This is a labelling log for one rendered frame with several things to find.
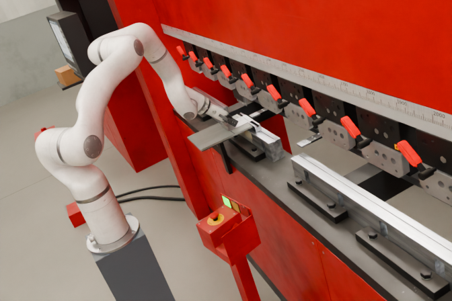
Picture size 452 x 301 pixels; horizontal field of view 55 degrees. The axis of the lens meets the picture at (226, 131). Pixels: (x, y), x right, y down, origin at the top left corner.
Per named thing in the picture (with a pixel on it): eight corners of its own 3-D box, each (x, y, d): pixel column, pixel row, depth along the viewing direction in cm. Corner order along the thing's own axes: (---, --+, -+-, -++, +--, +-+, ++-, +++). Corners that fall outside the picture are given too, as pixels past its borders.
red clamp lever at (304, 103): (297, 99, 132) (315, 125, 128) (309, 94, 133) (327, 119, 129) (296, 103, 133) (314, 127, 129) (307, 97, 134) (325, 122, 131)
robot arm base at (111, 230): (93, 263, 141) (69, 219, 133) (83, 236, 157) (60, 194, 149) (146, 234, 148) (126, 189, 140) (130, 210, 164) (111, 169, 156)
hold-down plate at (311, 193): (288, 187, 171) (286, 181, 169) (299, 181, 172) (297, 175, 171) (335, 224, 145) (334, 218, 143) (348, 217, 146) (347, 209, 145)
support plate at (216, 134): (187, 138, 207) (187, 136, 207) (235, 116, 215) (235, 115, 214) (201, 151, 192) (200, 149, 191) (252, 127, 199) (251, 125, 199)
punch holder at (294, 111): (286, 119, 155) (276, 76, 148) (306, 109, 157) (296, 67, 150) (310, 132, 142) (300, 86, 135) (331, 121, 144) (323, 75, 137)
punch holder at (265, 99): (259, 105, 172) (249, 66, 165) (278, 97, 174) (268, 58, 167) (279, 115, 159) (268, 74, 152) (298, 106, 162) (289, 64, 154)
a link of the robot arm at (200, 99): (205, 105, 189) (204, 91, 195) (180, 92, 182) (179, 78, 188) (194, 117, 193) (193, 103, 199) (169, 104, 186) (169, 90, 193)
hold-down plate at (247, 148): (228, 141, 219) (227, 136, 218) (237, 136, 221) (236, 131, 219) (255, 162, 193) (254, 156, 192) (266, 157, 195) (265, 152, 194)
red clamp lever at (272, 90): (265, 85, 149) (280, 107, 145) (275, 80, 150) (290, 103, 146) (264, 89, 150) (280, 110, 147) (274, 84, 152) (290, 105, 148)
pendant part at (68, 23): (68, 67, 302) (45, 16, 286) (85, 60, 306) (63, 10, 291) (83, 77, 264) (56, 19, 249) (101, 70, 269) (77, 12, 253)
